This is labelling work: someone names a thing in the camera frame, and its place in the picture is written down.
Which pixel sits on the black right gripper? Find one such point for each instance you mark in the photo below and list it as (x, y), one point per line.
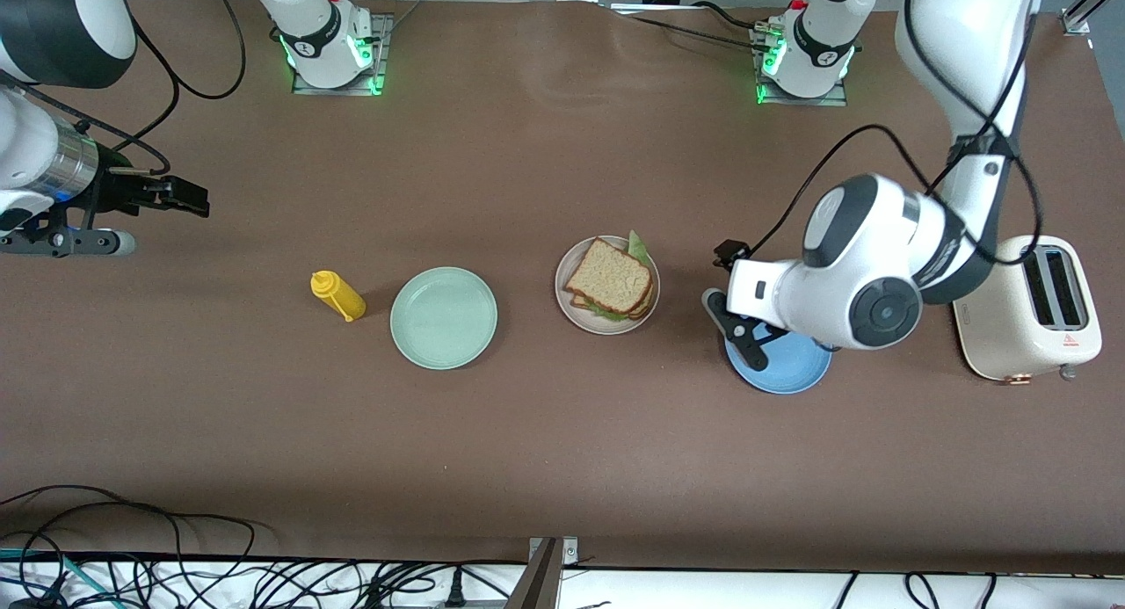
(116, 190)

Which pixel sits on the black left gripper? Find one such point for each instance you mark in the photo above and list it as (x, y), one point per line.
(727, 250)

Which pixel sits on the green lettuce leaf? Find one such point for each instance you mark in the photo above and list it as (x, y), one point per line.
(640, 249)

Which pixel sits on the brown bread slice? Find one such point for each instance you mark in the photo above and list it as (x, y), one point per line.
(642, 310)
(611, 275)

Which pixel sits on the yellow mustard squeeze bottle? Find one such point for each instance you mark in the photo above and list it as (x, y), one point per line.
(338, 297)

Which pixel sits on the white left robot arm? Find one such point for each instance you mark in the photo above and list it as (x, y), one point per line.
(870, 266)

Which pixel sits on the blue plate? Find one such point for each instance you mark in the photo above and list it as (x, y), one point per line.
(791, 372)

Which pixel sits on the beige plate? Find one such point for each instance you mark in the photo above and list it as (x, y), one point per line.
(562, 306)

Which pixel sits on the mint green plate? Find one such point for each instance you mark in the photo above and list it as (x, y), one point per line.
(444, 319)

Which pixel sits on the white toaster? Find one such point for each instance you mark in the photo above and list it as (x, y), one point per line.
(1011, 328)

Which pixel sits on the black power plug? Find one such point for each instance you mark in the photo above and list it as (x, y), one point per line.
(455, 591)

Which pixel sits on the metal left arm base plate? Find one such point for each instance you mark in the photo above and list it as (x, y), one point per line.
(817, 101)

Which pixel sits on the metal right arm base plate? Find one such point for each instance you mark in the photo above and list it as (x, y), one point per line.
(383, 55)

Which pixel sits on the grey metal post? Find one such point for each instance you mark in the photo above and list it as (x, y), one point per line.
(540, 583)

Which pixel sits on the aluminium frame rail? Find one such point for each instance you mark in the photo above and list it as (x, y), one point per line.
(1077, 20)

